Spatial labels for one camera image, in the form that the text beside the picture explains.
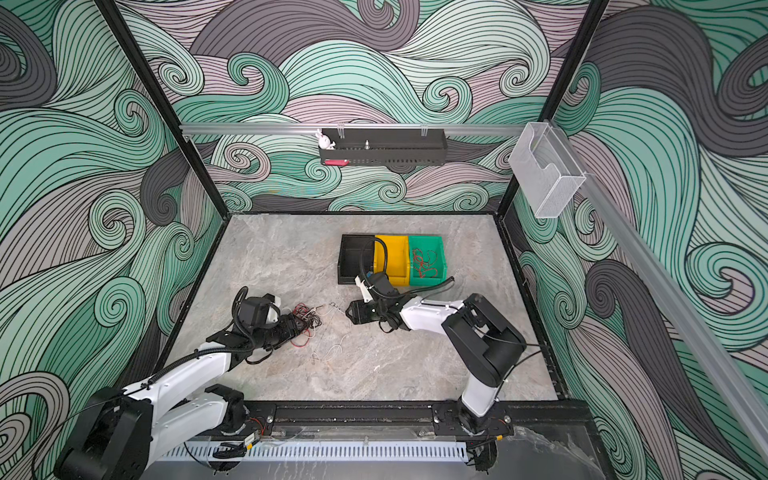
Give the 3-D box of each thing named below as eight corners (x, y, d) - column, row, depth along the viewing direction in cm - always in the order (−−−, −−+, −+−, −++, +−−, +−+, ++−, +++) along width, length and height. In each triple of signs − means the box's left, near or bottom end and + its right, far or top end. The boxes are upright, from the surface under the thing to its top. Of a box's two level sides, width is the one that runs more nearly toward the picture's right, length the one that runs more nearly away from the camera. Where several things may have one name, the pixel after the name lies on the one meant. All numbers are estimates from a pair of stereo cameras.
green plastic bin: (409, 288, 100) (411, 277, 95) (406, 247, 112) (407, 235, 107) (446, 288, 100) (450, 277, 95) (439, 247, 112) (442, 235, 107)
